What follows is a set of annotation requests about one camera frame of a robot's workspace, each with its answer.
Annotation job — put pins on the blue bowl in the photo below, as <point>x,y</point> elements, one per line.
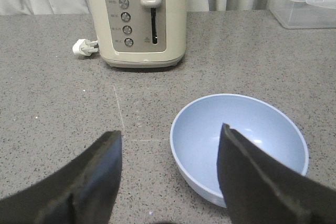
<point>195,132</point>

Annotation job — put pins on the cream toaster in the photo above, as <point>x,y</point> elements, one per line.
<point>140,33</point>

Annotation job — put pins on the white power plug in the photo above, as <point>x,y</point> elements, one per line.
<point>85,47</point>

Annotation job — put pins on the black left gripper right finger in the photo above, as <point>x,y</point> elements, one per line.
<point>259,189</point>

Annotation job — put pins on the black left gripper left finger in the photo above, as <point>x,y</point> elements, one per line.
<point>83,191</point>

